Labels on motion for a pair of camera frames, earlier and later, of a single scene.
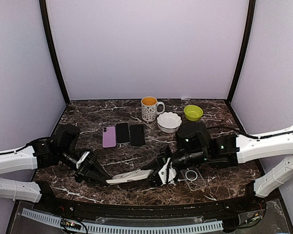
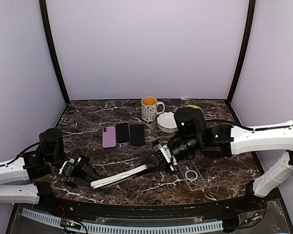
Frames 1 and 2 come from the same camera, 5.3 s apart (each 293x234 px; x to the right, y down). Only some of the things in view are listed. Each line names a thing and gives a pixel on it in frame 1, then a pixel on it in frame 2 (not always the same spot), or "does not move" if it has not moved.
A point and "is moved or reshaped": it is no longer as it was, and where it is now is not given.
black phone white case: x=129 y=176 is moved or reshaped
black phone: x=122 y=133 does not move
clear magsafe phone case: x=194 y=179 does not move
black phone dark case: x=109 y=137 does not move
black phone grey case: x=137 y=134 does not move
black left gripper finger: x=93 y=178 to x=78 y=181
